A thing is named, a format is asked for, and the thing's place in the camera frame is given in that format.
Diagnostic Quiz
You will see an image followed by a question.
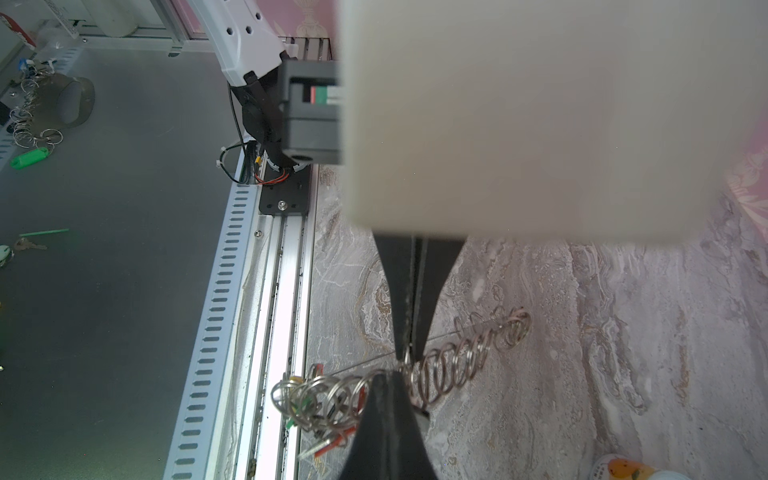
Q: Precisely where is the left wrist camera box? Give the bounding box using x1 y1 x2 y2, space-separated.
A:
337 1 767 243

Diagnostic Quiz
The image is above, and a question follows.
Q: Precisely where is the spare green key tag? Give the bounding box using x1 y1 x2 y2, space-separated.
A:
10 148 51 170

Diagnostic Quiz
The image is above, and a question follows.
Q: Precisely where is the spare metal key organizer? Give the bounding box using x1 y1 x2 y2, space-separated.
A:
9 59 95 150

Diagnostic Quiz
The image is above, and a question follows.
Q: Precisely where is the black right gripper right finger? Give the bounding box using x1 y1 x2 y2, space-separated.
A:
386 372 437 479

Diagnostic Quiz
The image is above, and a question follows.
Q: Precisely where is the aluminium front rail base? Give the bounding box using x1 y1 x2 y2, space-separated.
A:
163 167 318 479

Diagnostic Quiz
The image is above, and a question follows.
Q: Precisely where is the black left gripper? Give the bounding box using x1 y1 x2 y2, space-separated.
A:
278 59 342 165

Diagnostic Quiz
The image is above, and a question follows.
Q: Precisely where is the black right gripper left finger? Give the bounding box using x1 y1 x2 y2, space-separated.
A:
339 373 389 480

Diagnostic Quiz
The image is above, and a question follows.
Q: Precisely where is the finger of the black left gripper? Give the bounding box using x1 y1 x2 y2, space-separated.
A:
374 233 415 360
412 238 466 360

